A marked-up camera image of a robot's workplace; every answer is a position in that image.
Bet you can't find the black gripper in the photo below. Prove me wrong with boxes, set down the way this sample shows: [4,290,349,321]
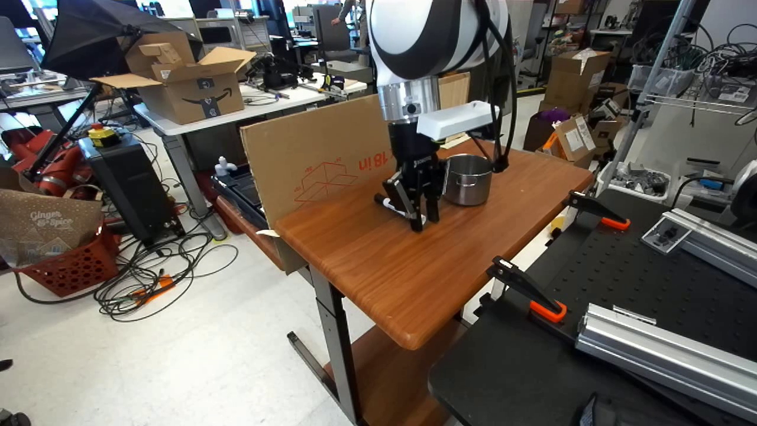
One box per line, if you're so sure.
[384,122,443,232]

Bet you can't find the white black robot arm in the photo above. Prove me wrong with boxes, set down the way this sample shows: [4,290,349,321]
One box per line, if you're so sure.
[367,0,517,232]

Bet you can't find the metal cup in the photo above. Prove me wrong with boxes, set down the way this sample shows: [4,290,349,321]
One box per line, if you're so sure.
[443,153,493,208]

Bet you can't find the near black orange clamp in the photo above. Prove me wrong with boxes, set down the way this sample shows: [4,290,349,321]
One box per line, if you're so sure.
[488,258,569,323]

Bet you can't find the black orange clamp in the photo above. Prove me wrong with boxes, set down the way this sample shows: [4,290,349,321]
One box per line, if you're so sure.
[569,192,631,232]
[488,258,569,323]

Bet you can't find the light wooden board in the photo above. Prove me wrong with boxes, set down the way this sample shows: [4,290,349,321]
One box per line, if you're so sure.
[441,71,468,108]

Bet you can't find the cardboard panel with red print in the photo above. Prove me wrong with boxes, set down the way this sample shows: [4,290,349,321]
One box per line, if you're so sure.
[239,95,395,226]

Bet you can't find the small labelled cardboard box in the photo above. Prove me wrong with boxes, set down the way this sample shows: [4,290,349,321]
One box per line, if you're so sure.
[543,116,596,166]

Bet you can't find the far black orange clamp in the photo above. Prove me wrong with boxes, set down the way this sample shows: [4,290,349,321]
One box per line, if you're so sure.
[569,192,631,232]

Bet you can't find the grey side table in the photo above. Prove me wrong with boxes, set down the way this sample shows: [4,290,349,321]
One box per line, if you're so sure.
[130,79,334,239]

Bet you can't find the cardboard box at right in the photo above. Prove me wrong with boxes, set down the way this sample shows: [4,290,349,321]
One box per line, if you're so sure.
[543,46,611,113]

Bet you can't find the open cardboard box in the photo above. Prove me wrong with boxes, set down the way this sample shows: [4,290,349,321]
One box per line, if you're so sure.
[98,30,256,122]

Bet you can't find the black computer tower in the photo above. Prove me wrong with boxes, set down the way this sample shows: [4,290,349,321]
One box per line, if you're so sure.
[78,137,182,245]

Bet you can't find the red plastic basket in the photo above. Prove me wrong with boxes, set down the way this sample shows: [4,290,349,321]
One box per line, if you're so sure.
[23,228,121,295]

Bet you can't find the black softbox light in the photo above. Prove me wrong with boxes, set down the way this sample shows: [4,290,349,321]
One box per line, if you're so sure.
[43,0,171,79]

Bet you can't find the brown paper bag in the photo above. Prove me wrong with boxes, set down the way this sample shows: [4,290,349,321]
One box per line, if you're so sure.
[0,188,103,268]

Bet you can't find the near aluminium extrusion rail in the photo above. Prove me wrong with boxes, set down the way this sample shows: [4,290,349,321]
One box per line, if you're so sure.
[574,302,757,421]

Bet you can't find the aluminium extrusion rail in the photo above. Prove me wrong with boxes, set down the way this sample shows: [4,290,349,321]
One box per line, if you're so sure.
[663,208,757,288]
[574,302,757,421]

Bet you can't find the black floor cables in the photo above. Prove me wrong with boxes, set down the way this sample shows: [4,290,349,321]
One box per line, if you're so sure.
[13,206,242,323]

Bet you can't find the far aluminium extrusion rail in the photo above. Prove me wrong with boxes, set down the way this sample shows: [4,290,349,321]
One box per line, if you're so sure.
[663,208,757,288]

